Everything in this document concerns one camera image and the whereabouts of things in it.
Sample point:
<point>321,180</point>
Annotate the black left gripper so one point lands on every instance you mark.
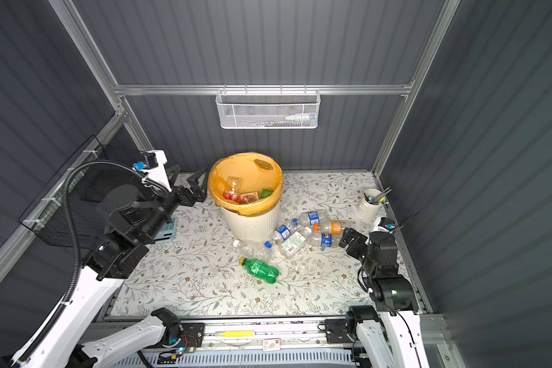
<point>188,199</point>

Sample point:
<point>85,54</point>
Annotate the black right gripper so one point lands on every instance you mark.
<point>360,239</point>

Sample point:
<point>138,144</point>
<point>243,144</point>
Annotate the pepsi label clear bottle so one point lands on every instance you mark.
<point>324,241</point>

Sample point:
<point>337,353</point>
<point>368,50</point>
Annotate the red label clear bottle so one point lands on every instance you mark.
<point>233,185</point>

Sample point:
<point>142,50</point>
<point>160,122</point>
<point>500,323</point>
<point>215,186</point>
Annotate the blue label water bottle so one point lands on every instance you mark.
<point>281,233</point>

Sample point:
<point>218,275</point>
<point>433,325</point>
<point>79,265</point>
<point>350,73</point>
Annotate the green soda bottle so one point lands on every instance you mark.
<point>265,193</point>
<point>260,270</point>

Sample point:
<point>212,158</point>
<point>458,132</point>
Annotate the clear bottle white cap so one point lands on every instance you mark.
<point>251,250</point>

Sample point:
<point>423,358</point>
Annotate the brown cola bottle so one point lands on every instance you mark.
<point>247,198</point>

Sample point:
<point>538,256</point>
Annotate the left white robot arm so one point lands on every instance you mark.
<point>133,223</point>

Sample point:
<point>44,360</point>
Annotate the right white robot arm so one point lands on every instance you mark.
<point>389,331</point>

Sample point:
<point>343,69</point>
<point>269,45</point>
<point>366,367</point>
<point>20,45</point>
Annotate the orange plastic bin liner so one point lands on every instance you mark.
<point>257,172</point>

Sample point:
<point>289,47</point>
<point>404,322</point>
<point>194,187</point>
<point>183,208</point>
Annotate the cream ribbed waste bin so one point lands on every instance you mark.
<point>253,228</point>

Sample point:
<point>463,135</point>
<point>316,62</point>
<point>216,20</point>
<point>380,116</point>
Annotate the white pencil cup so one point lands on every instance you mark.
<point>372,203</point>

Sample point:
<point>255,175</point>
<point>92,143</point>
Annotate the teal desk calculator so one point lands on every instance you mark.
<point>167,231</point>

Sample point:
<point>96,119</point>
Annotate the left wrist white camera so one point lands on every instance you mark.
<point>151,167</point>

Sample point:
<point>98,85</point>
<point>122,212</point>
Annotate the wrist white camera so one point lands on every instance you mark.
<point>384,224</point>
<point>151,167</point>

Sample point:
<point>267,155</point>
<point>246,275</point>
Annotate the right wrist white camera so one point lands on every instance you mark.
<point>384,224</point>

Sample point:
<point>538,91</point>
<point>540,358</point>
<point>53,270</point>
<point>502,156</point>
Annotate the white wire wall basket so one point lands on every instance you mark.
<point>248,111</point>

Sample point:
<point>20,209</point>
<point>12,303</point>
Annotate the yellow tool on rail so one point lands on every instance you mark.
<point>235,334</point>

